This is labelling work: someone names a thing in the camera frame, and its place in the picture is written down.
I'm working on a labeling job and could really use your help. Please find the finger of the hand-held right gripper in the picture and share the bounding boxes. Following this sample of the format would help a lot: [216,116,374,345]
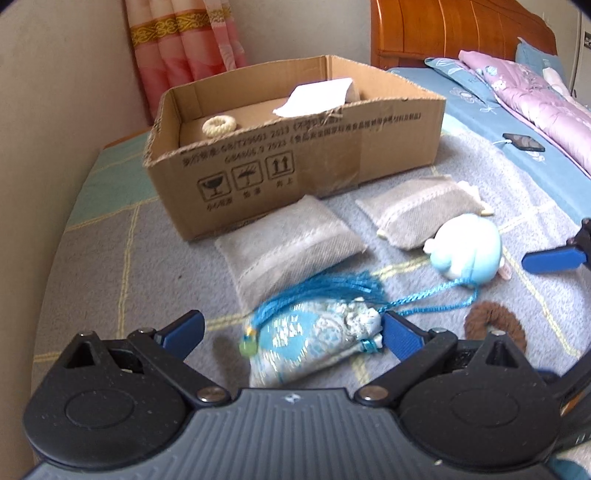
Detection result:
[522,219,591,273]
[538,353,591,457]

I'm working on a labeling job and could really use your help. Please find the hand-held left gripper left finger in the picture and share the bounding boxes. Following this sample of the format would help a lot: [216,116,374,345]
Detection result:
[62,310,232,409]

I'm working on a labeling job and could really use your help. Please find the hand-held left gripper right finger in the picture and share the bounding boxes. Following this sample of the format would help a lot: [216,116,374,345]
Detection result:
[353,311,548,409]

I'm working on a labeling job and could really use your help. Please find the brown hair scrunchie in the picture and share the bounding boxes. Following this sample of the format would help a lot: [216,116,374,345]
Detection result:
[464,301,528,354]

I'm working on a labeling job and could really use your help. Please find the light blue plush toy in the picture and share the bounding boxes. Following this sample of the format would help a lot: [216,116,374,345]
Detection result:
[424,213,513,289]

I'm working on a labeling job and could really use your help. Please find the blue embroidered tassel pouch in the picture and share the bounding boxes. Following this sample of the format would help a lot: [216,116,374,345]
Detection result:
[239,270,481,388]

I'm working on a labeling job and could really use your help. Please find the grey lace-trimmed sachet pillow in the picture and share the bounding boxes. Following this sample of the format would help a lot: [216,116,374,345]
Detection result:
[355,175,481,251]
[215,194,368,317]

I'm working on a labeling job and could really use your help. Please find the cardboard box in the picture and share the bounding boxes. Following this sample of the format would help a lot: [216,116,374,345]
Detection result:
[143,54,448,241]

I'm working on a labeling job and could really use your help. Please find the grey checkered blanket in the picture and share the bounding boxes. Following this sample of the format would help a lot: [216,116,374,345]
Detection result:
[32,129,591,480]

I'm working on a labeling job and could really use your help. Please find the black phone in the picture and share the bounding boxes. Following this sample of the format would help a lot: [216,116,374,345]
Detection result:
[502,133,546,153]

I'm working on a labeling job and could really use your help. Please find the blue patterned bedsheet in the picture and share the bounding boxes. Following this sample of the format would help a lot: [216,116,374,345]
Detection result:
[388,56,591,224]

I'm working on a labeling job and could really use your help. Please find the purple quilt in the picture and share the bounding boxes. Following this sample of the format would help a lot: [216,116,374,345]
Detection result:
[458,50,591,178]

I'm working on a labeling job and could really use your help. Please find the cream hair scrunchie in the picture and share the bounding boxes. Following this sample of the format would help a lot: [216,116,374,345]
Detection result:
[202,115,237,138]

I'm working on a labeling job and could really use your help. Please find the plain blue pillow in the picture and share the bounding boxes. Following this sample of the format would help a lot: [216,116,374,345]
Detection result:
[515,37,568,88]

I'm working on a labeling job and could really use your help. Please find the white cloth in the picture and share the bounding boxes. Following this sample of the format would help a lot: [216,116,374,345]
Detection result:
[272,78,362,118]

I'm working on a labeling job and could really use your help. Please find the wooden headboard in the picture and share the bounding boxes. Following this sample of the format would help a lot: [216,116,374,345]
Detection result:
[370,0,557,71]

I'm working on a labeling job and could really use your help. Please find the pink patterned curtain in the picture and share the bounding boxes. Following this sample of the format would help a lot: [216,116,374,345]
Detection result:
[124,0,250,125]

